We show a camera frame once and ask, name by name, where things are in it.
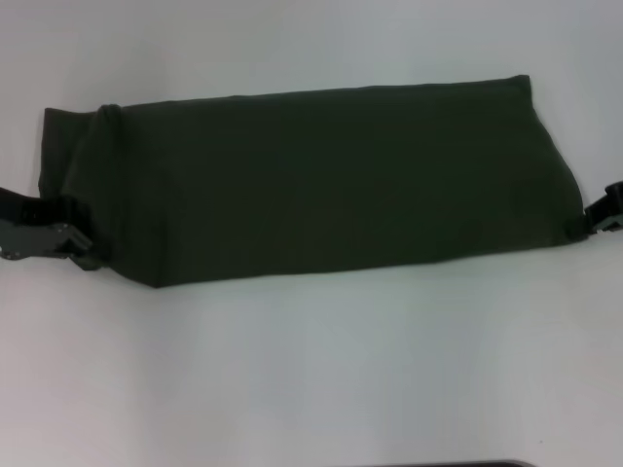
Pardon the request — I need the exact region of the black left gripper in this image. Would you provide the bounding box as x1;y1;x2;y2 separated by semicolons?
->
0;186;104;272

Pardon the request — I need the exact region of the dark green t-shirt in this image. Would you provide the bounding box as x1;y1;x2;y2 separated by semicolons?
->
37;73;588;291

